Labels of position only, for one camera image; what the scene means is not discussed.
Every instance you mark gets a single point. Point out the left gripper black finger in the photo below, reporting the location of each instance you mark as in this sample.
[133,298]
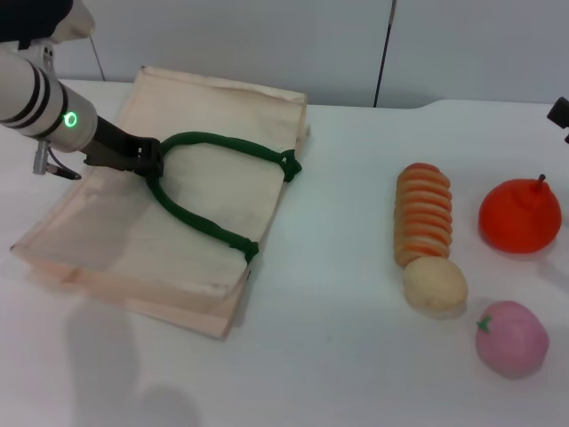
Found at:
[149,144]
[151,166]

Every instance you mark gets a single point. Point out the orange striped toy bread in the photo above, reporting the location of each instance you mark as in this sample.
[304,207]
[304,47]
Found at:
[422,213]

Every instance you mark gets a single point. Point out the beige toy potato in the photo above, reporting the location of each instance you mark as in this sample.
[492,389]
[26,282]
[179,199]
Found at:
[435,287]

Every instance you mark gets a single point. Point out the pink toy peach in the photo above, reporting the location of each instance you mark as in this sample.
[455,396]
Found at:
[511,340]

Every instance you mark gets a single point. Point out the orange toy fruit with stem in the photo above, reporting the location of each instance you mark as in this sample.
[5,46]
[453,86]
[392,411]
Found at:
[518,218]

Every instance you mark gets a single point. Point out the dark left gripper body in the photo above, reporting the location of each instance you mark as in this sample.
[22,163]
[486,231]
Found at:
[111,149]

